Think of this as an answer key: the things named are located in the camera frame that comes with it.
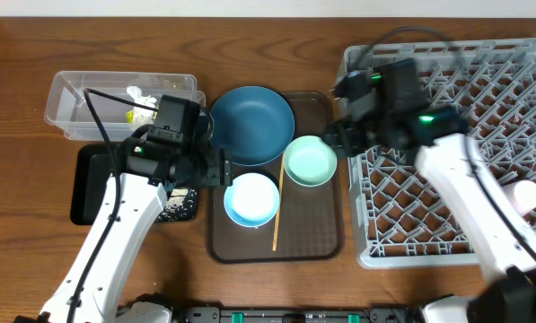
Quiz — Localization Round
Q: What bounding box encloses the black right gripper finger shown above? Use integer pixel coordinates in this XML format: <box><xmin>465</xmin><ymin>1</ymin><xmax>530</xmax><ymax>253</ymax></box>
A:
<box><xmin>330</xmin><ymin>140</ymin><xmax>362</xmax><ymax>158</ymax></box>
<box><xmin>321</xmin><ymin>120</ymin><xmax>353</xmax><ymax>142</ymax></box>

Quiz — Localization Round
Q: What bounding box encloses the mint green bowl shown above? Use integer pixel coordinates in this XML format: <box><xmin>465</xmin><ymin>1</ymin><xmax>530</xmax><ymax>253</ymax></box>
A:
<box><xmin>283</xmin><ymin>135</ymin><xmax>338</xmax><ymax>188</ymax></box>

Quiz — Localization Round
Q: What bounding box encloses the white rice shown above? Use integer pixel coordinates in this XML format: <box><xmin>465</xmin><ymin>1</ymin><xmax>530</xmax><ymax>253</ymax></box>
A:
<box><xmin>156</xmin><ymin>188</ymin><xmax>199</xmax><ymax>223</ymax></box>

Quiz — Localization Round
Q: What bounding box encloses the light blue bowl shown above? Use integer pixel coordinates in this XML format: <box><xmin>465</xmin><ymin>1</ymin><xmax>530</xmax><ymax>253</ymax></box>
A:
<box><xmin>224</xmin><ymin>173</ymin><xmax>279</xmax><ymax>228</ymax></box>

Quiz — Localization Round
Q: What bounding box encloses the yellow green snack wrapper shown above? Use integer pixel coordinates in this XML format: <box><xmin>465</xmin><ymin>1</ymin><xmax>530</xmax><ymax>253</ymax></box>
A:
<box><xmin>126</xmin><ymin>107</ymin><xmax>157</xmax><ymax>125</ymax></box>

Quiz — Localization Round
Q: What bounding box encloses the white tissue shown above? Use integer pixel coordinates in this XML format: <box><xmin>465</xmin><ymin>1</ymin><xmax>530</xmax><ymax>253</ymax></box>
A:
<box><xmin>127</xmin><ymin>86</ymin><xmax>157</xmax><ymax>110</ymax></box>

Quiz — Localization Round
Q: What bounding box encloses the pink cup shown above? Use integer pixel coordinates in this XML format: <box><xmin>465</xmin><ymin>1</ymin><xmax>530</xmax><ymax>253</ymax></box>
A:
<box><xmin>503</xmin><ymin>179</ymin><xmax>536</xmax><ymax>216</ymax></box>

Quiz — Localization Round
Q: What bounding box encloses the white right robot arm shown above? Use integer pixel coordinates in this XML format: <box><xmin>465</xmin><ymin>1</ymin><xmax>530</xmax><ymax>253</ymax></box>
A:
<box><xmin>321</xmin><ymin>108</ymin><xmax>536</xmax><ymax>322</ymax></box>

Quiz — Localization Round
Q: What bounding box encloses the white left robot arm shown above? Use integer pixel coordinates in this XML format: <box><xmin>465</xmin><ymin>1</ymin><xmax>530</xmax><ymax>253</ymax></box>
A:
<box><xmin>35</xmin><ymin>137</ymin><xmax>233</xmax><ymax>322</ymax></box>

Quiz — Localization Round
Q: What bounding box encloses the grey dishwasher rack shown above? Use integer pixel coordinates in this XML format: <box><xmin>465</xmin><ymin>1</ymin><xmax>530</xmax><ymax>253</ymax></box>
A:
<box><xmin>339</xmin><ymin>38</ymin><xmax>536</xmax><ymax>269</ymax></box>

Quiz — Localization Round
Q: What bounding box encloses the dark blue plate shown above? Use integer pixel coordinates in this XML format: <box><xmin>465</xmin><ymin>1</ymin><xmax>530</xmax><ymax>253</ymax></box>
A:
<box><xmin>210</xmin><ymin>86</ymin><xmax>295</xmax><ymax>166</ymax></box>

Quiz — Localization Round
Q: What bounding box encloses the wooden chopstick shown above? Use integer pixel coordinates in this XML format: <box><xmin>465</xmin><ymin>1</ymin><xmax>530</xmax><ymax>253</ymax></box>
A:
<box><xmin>272</xmin><ymin>154</ymin><xmax>285</xmax><ymax>252</ymax></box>

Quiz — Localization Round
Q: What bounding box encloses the black tray bin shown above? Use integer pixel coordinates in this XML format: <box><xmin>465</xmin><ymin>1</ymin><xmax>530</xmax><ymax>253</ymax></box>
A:
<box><xmin>69</xmin><ymin>142</ymin><xmax>201</xmax><ymax>226</ymax></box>

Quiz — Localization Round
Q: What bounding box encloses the clear plastic bin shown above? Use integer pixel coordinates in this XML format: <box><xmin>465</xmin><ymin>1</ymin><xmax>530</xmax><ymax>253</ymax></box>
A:
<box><xmin>43</xmin><ymin>70</ymin><xmax>206</xmax><ymax>144</ymax></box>

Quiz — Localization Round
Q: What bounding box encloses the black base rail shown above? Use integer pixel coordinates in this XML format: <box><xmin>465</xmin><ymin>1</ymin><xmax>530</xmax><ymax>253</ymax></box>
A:
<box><xmin>171</xmin><ymin>301</ymin><xmax>425</xmax><ymax>323</ymax></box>

